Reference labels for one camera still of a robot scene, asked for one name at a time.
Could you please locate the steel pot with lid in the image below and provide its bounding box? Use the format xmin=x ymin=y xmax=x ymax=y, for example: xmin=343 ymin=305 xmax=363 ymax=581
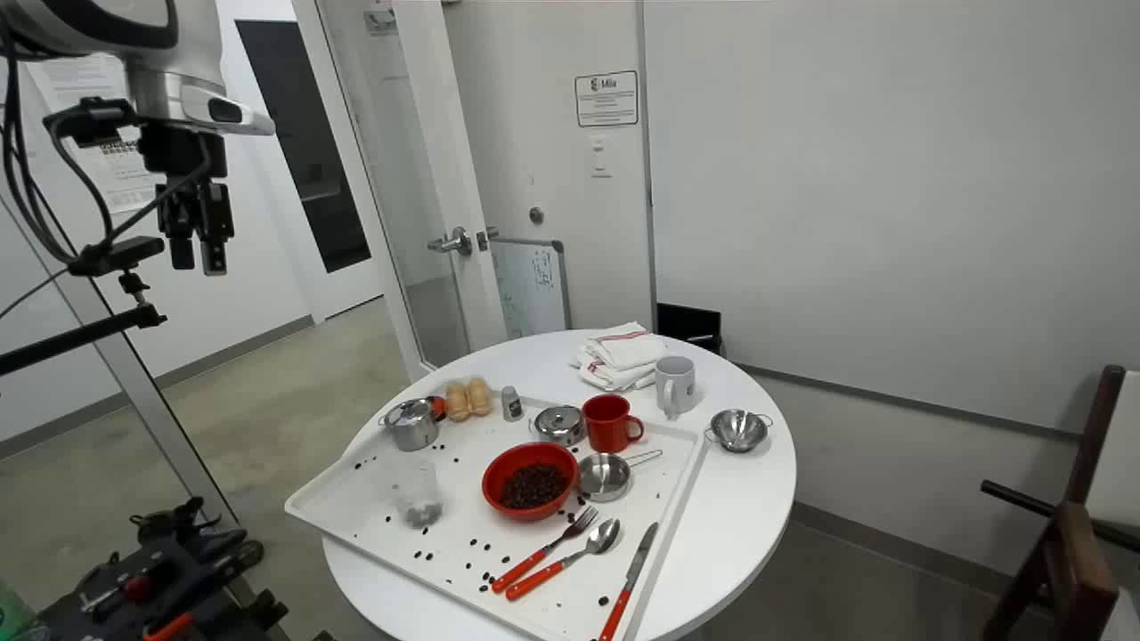
xmin=384 ymin=398 xmax=439 ymax=453

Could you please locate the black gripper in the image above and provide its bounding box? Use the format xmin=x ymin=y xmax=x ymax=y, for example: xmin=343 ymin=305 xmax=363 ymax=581
xmin=137 ymin=124 xmax=231 ymax=275

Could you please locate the steel bowl behind mug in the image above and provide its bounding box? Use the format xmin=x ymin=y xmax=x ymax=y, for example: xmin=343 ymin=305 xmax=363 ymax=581
xmin=535 ymin=408 xmax=584 ymax=444

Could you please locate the white wall sign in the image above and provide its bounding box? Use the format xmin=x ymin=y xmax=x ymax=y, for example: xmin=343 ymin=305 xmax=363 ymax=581
xmin=573 ymin=72 xmax=638 ymax=127

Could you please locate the small salt shaker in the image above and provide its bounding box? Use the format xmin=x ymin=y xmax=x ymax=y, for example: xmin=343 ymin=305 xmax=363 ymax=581
xmin=498 ymin=385 xmax=524 ymax=419

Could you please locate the white grey mug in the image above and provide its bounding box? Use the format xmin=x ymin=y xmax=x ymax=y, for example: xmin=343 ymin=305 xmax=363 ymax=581
xmin=656 ymin=358 xmax=698 ymax=418

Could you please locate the orange handled knife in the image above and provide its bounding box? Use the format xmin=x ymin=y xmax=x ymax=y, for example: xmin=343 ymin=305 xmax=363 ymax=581
xmin=599 ymin=525 xmax=657 ymax=641

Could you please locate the bag of bread rolls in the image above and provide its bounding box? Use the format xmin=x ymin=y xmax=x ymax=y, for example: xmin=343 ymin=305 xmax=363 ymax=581
xmin=444 ymin=377 xmax=492 ymax=423

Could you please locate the clear plastic cup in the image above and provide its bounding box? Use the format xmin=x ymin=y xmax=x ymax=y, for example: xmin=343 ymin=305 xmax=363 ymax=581
xmin=391 ymin=457 xmax=441 ymax=527

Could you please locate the wooden chair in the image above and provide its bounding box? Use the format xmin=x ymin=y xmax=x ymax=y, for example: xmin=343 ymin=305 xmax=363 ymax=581
xmin=982 ymin=368 xmax=1140 ymax=641

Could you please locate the silver door handle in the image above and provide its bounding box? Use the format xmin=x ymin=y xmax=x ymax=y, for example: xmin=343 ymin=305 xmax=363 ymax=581
xmin=428 ymin=229 xmax=475 ymax=256

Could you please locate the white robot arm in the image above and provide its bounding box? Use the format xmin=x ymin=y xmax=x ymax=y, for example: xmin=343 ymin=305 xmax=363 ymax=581
xmin=0 ymin=0 xmax=275 ymax=275

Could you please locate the white plastic tray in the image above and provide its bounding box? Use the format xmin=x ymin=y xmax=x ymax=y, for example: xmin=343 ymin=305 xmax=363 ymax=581
xmin=285 ymin=415 xmax=705 ymax=641

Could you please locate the black camera tripod stand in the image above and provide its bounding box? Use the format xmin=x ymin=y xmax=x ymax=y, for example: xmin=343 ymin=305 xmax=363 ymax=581
xmin=4 ymin=180 xmax=289 ymax=641

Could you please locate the black box against wall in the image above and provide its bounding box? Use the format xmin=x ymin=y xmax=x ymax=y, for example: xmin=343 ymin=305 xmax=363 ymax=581
xmin=656 ymin=304 xmax=722 ymax=352

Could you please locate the white red striped cloth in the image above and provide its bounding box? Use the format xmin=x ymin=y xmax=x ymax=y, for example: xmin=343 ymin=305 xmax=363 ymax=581
xmin=570 ymin=321 xmax=666 ymax=392

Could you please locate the orange handled spoon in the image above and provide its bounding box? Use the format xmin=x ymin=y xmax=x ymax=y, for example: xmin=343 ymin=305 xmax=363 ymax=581
xmin=504 ymin=518 xmax=622 ymax=602

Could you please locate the red mug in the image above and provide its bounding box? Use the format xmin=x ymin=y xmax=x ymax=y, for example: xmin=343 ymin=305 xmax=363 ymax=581
xmin=581 ymin=396 xmax=644 ymax=453

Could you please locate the red bowl with beans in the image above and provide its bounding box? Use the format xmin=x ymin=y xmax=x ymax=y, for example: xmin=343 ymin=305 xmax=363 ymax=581
xmin=481 ymin=441 xmax=576 ymax=525

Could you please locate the steel bowl off tray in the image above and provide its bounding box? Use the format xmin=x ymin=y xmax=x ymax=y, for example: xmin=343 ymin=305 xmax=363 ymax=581
xmin=709 ymin=410 xmax=768 ymax=453

